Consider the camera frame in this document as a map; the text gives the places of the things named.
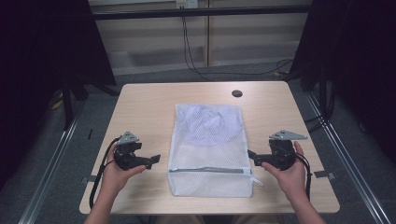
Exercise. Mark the grey tape strip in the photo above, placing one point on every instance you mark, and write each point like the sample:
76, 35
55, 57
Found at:
324, 174
91, 179

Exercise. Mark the white mesh laundry bag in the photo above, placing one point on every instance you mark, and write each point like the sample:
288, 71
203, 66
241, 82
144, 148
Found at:
211, 183

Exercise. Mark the black horizontal frame bar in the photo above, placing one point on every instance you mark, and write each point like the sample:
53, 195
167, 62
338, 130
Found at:
202, 12

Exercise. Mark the white wall socket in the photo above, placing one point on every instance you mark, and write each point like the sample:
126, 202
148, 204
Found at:
186, 3

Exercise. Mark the person's right hand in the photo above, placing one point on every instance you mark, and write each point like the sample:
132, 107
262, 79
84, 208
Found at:
292, 182

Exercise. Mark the person's left hand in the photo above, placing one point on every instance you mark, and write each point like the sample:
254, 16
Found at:
113, 180

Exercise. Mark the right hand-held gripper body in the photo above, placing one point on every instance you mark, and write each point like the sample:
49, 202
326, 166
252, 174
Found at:
280, 155

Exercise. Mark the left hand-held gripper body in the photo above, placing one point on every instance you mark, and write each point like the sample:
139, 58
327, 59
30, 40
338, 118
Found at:
124, 157

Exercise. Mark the black metal stand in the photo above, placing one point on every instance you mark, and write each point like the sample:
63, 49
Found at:
323, 93
67, 105

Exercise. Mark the aluminium floor rail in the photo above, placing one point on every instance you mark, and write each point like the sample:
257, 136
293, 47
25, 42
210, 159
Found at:
351, 174
49, 174

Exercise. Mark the white crumpled garment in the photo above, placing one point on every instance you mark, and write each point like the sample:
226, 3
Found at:
208, 124

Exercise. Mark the black curtain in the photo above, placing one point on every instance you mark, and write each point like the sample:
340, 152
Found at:
358, 62
37, 62

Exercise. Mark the round dark table grommet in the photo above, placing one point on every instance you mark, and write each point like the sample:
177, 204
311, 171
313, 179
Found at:
237, 93

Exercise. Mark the small black floor item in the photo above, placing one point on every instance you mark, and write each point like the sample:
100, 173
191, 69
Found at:
90, 133

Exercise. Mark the yellow floor item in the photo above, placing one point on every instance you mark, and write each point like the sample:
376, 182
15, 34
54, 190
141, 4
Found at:
57, 104

